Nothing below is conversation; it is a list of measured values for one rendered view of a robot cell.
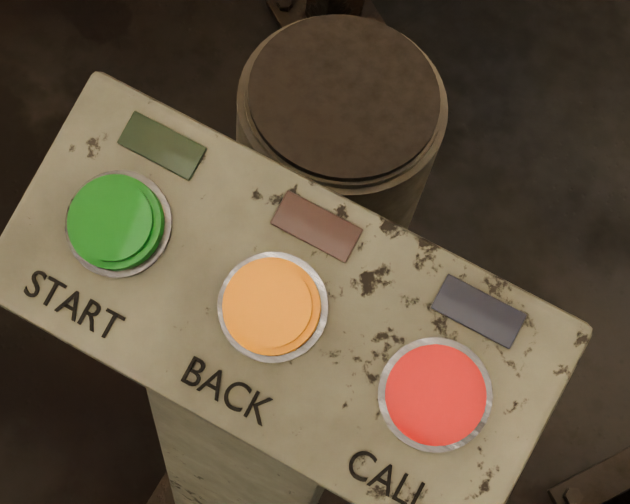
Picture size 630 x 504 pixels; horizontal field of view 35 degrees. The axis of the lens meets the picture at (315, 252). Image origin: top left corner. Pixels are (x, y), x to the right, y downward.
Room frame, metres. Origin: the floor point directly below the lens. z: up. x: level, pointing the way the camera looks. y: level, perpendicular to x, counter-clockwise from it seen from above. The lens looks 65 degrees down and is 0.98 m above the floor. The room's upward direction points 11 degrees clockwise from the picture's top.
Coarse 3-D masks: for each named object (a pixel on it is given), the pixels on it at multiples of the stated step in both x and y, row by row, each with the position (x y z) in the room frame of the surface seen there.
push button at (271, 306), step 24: (264, 264) 0.16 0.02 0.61; (288, 264) 0.16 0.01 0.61; (240, 288) 0.15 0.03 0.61; (264, 288) 0.15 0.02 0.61; (288, 288) 0.15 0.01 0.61; (312, 288) 0.15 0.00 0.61; (240, 312) 0.14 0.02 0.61; (264, 312) 0.14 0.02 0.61; (288, 312) 0.14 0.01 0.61; (312, 312) 0.15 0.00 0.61; (240, 336) 0.13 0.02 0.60; (264, 336) 0.13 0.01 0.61; (288, 336) 0.13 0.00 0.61
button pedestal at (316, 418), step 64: (64, 128) 0.21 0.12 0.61; (192, 128) 0.21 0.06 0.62; (64, 192) 0.18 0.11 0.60; (192, 192) 0.19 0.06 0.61; (256, 192) 0.19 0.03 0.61; (320, 192) 0.20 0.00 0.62; (0, 256) 0.15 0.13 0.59; (64, 256) 0.15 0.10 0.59; (192, 256) 0.16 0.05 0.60; (256, 256) 0.17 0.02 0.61; (320, 256) 0.17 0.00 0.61; (384, 256) 0.17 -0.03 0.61; (448, 256) 0.18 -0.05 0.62; (64, 320) 0.13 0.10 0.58; (128, 320) 0.13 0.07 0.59; (192, 320) 0.14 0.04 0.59; (320, 320) 0.14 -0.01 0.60; (384, 320) 0.15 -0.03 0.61; (448, 320) 0.15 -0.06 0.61; (576, 320) 0.16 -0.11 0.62; (192, 384) 0.11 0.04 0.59; (256, 384) 0.12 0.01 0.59; (320, 384) 0.12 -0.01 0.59; (384, 384) 0.12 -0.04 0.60; (512, 384) 0.13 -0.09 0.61; (192, 448) 0.12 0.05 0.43; (256, 448) 0.09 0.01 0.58; (320, 448) 0.10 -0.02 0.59; (384, 448) 0.10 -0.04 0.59; (448, 448) 0.10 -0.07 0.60; (512, 448) 0.11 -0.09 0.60
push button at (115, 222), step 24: (96, 192) 0.18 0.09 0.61; (120, 192) 0.18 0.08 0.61; (144, 192) 0.18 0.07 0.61; (72, 216) 0.17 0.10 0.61; (96, 216) 0.17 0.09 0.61; (120, 216) 0.17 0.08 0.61; (144, 216) 0.17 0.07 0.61; (72, 240) 0.16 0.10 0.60; (96, 240) 0.16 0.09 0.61; (120, 240) 0.16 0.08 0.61; (144, 240) 0.16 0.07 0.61; (96, 264) 0.15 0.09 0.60; (120, 264) 0.15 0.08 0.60
